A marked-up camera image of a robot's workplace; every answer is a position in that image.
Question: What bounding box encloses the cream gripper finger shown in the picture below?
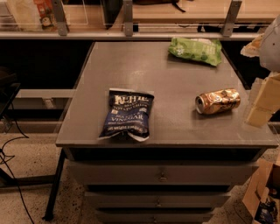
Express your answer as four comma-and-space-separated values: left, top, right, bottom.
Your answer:
248, 78, 263, 103
245, 73, 280, 127

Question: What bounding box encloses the orange soda can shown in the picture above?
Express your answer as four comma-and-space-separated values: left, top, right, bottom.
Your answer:
195, 88, 241, 115

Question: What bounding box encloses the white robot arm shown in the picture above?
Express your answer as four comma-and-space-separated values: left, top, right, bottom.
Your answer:
241, 15, 280, 127

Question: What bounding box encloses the green chip bag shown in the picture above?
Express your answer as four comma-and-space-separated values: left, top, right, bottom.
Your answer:
168, 38, 221, 67

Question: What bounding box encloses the cardboard box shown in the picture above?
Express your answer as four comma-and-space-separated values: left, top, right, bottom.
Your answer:
242, 158, 280, 224

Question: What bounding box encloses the grey drawer cabinet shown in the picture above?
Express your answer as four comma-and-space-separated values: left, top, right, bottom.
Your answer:
57, 42, 277, 224

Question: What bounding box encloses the blue chip bag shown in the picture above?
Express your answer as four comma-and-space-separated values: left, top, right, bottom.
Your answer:
99, 88, 154, 142

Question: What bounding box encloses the red and white package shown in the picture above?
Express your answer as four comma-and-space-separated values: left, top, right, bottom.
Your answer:
33, 0, 55, 29

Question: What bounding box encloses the black table leg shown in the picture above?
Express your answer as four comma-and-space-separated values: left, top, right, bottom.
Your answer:
43, 150, 66, 221

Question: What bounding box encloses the metal shelf rail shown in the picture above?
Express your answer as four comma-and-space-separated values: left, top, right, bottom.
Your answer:
1, 0, 279, 40

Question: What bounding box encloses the black floor cable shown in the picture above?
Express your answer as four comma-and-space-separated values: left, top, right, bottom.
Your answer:
0, 101, 36, 224

